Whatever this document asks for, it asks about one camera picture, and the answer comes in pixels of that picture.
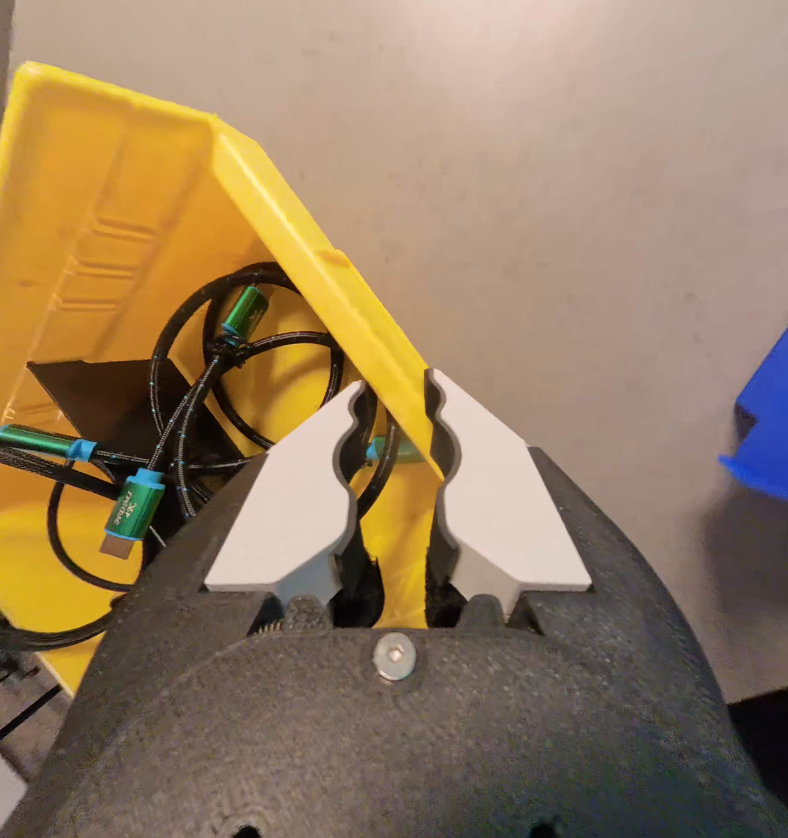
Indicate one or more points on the black Fosmon HDMI switch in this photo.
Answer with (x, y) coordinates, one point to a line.
(106, 399)

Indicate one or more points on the blue plastic bin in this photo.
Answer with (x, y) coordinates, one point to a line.
(780, 425)

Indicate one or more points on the yellow plastic bin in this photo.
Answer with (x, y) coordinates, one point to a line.
(106, 163)

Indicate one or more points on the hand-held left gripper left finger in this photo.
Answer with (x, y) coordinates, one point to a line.
(283, 517)

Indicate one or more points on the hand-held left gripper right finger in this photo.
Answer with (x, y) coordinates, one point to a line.
(512, 517)

